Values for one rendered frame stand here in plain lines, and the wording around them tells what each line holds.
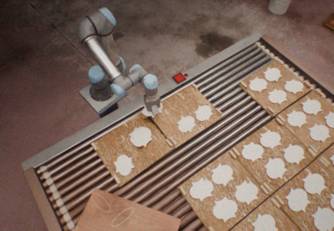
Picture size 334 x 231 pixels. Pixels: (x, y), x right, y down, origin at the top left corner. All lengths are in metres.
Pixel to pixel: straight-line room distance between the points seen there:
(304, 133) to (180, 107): 0.84
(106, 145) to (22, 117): 1.66
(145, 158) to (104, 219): 0.44
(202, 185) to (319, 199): 0.67
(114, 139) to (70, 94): 1.57
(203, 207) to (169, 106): 0.71
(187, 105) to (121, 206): 0.82
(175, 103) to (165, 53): 1.66
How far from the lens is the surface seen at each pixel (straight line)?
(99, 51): 1.61
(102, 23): 1.68
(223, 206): 1.70
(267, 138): 1.94
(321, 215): 1.88
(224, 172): 1.77
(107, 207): 1.60
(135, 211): 1.58
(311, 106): 2.19
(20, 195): 2.98
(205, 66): 2.22
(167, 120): 1.89
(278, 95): 2.15
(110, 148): 1.83
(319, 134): 2.09
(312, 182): 1.92
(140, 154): 1.79
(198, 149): 1.83
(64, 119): 3.16
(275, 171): 1.86
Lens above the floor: 2.57
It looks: 57 degrees down
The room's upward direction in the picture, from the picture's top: 1 degrees clockwise
